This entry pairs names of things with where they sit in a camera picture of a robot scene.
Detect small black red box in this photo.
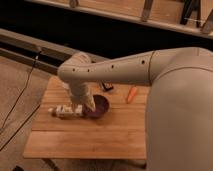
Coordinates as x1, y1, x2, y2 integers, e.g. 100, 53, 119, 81
101, 83, 114, 92

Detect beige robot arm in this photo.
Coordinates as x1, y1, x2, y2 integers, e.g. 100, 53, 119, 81
57, 47, 213, 171

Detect wooden table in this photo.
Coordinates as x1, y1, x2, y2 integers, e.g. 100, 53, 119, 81
23, 76, 149, 159

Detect white labelled bottle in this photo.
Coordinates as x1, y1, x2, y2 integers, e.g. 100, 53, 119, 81
48, 105, 83, 118

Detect dark purple ceramic bowl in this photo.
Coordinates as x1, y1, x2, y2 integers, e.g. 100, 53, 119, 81
83, 94, 109, 118

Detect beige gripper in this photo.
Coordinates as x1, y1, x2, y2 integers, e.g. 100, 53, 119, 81
69, 82, 96, 111

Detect black cable on floor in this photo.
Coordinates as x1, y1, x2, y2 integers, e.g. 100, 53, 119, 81
0, 49, 43, 152

